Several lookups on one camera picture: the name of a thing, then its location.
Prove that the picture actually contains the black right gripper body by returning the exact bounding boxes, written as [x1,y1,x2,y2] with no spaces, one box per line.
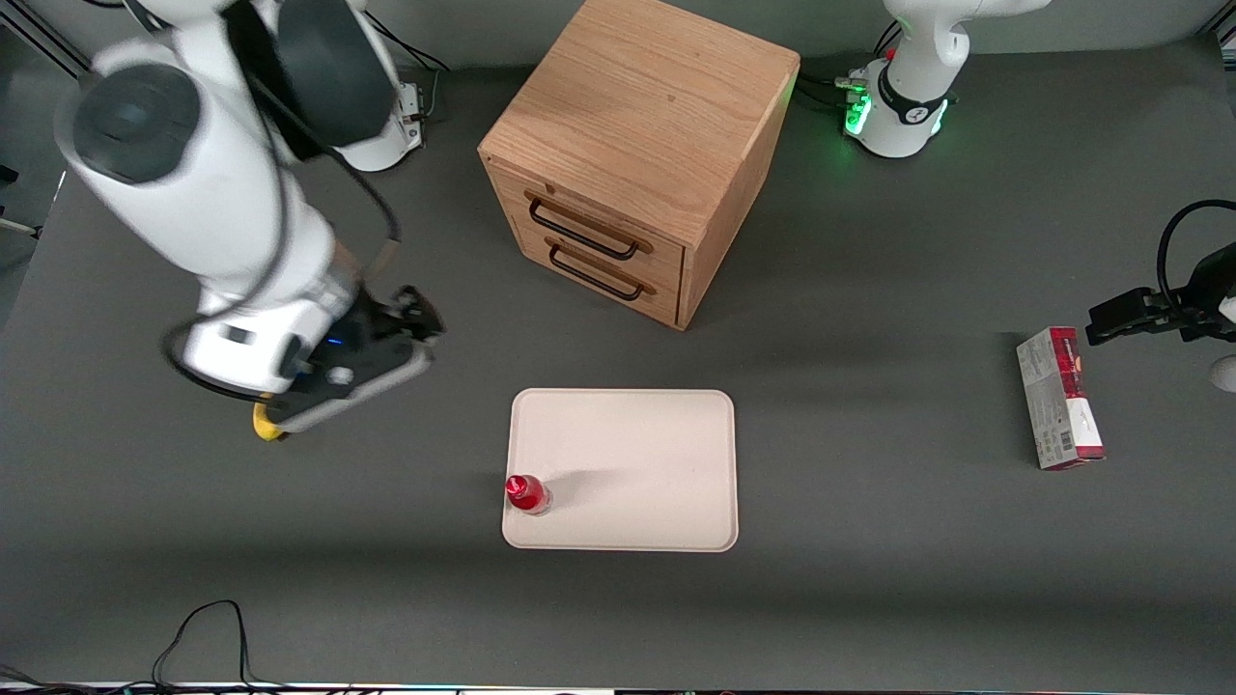
[288,289,428,389]

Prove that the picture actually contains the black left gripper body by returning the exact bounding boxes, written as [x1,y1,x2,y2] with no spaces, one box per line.
[1171,242,1236,345]

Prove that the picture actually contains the red coke bottle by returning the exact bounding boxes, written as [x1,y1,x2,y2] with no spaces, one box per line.
[504,473,553,516]

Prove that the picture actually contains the beige rectangular tray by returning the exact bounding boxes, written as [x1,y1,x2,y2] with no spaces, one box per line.
[501,388,740,553]

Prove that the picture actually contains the grey and red carton box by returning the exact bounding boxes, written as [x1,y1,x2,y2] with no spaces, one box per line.
[1016,326,1106,471]

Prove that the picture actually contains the wooden drawer front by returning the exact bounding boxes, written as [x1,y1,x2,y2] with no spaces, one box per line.
[512,217,686,330]
[486,157,688,289]

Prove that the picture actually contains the wooden drawer cabinet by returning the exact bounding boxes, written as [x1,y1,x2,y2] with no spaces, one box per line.
[478,0,801,332]

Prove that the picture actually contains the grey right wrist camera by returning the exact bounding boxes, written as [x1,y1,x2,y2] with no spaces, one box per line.
[264,346,434,437]

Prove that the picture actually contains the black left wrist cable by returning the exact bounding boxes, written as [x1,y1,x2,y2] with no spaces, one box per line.
[1157,199,1236,312]

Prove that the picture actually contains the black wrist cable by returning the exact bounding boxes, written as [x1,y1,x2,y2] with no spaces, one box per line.
[162,39,404,404]
[1157,199,1236,312]

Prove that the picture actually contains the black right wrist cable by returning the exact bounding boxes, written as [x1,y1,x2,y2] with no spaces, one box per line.
[162,39,404,404]

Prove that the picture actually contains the black wire drawer handle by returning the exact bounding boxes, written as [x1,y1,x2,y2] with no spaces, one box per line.
[526,193,656,262]
[547,238,658,302]

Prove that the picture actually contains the black right arm base cables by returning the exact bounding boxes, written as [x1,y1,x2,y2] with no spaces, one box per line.
[365,12,453,122]

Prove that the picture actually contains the black arm base cables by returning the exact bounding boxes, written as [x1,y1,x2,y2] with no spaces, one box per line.
[794,19,905,113]
[365,12,453,122]

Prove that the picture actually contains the black cable on table edge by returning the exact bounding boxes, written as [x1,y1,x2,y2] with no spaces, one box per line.
[0,599,291,692]

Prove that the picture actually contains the black left arm base cables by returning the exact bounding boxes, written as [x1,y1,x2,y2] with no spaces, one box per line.
[794,19,905,113]

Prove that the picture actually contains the black frame rail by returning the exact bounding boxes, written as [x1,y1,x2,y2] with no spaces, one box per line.
[0,0,98,80]

